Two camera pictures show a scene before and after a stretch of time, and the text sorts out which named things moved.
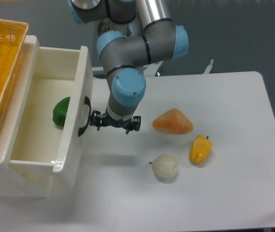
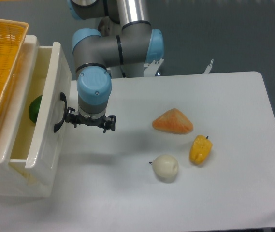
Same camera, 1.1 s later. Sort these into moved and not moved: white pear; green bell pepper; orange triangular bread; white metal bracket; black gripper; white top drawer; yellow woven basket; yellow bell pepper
Moved: white top drawer; green bell pepper; black gripper
Not moved: white pear; yellow woven basket; orange triangular bread; white metal bracket; yellow bell pepper
